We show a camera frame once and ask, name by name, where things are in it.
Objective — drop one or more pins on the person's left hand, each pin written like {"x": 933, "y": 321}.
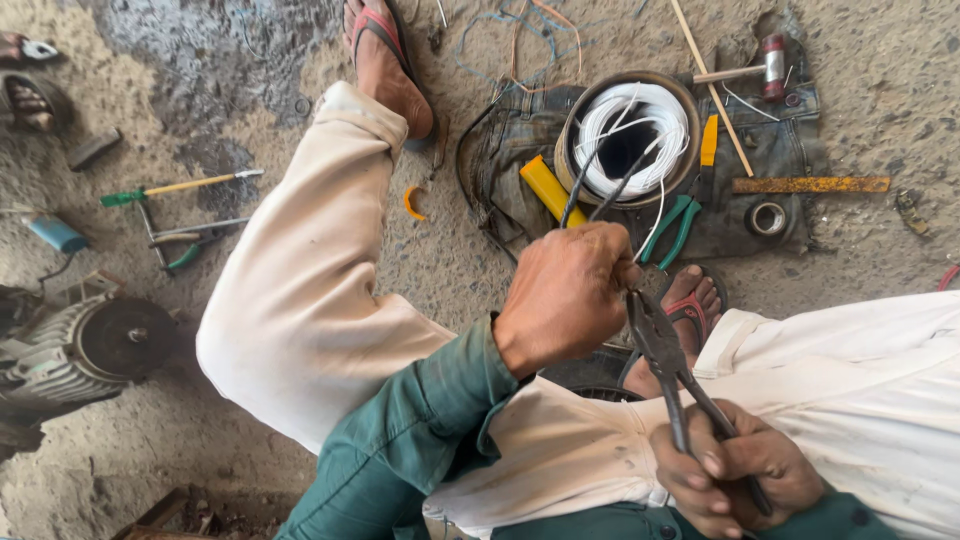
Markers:
{"x": 562, "y": 300}

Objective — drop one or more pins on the person's right hand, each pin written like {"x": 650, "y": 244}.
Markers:
{"x": 772, "y": 469}

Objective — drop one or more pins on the person's left fingers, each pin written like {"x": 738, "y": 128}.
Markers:
{"x": 621, "y": 262}

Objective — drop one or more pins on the person's right fingers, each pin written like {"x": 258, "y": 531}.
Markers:
{"x": 694, "y": 480}

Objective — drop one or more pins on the black combination pliers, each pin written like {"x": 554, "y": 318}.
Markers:
{"x": 660, "y": 345}

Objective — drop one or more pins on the person's right foot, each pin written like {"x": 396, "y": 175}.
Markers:
{"x": 679, "y": 289}

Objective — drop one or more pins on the red black sandal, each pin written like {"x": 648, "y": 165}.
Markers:
{"x": 382, "y": 26}
{"x": 690, "y": 309}

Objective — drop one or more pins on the yellow plastic tube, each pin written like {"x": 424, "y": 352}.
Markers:
{"x": 547, "y": 187}

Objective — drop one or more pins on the black round motor part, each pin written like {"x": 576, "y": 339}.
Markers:
{"x": 585, "y": 375}

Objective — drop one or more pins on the tape roll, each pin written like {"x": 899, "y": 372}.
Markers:
{"x": 766, "y": 219}

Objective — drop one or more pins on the person's right leg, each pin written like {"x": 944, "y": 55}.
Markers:
{"x": 825, "y": 375}

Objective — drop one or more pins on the person's leg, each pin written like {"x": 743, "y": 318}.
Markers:
{"x": 300, "y": 300}
{"x": 825, "y": 375}

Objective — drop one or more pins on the thin wooden stick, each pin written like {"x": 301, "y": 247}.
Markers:
{"x": 712, "y": 94}

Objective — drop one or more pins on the dirty denim cloth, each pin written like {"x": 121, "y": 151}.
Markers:
{"x": 780, "y": 150}

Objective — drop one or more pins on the rusty yellow metal ruler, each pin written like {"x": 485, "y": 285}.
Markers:
{"x": 810, "y": 184}

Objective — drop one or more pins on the small rusty metal part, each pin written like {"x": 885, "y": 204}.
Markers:
{"x": 911, "y": 214}

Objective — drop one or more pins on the person's left foot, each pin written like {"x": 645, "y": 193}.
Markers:
{"x": 386, "y": 75}

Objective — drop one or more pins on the person's left leg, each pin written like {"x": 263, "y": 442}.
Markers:
{"x": 300, "y": 300}

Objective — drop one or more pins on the red curved item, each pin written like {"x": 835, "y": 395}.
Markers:
{"x": 949, "y": 276}

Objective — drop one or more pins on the steel rod tool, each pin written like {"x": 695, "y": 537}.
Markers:
{"x": 202, "y": 227}

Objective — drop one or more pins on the green yellow screwdriver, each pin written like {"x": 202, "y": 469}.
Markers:
{"x": 180, "y": 185}

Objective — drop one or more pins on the grey metal block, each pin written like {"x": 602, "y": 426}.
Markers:
{"x": 94, "y": 148}

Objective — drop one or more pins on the grey electric motor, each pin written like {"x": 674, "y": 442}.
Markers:
{"x": 82, "y": 345}

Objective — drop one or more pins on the blue cylinder capacitor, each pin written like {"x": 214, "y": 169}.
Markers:
{"x": 58, "y": 234}

